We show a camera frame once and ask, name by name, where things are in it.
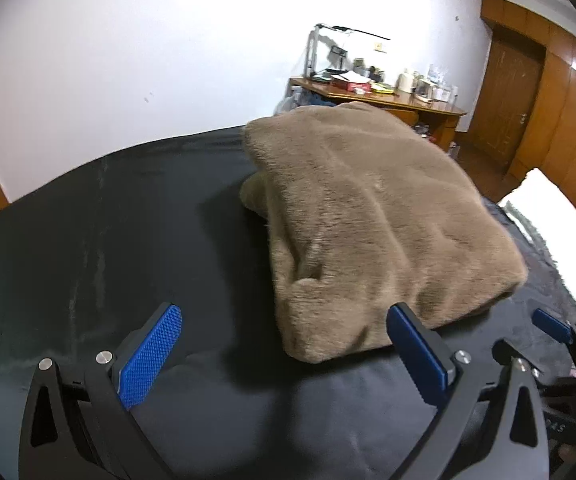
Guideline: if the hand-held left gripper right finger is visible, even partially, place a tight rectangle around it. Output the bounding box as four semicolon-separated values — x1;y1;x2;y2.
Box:
387;302;551;480

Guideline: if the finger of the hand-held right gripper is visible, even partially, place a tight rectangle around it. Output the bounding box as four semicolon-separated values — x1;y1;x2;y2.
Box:
492;339;521;378
532;308;576;361

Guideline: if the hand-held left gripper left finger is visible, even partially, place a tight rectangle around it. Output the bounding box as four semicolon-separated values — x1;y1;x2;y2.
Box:
18;302;183;480

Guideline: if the brown fleece garment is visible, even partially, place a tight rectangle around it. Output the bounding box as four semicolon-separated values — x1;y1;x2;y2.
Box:
239;101;529;363

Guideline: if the dark grey fuzzy blanket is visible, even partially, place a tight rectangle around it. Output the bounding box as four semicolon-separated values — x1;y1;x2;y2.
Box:
488;200;576;361

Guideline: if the white blanket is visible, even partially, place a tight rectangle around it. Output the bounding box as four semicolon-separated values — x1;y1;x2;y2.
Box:
498;167;576;348

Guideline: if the wooden wardrobe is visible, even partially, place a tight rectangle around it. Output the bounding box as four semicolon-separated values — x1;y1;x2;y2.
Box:
480;0;576;228

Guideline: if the dark wooden door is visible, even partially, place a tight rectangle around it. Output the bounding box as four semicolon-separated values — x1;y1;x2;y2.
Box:
468;40;545;172

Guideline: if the wooden desk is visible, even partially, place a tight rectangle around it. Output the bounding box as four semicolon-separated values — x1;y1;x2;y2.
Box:
288;77;469;148

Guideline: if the red box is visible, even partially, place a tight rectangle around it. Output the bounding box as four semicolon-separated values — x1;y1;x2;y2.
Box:
330;76;373;94

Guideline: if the white plastic bag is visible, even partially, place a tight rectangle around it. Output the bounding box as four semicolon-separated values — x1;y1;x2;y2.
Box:
274;91;329;115

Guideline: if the clear glass tank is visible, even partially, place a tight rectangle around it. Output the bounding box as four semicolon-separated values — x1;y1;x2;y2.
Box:
303;23;391;82

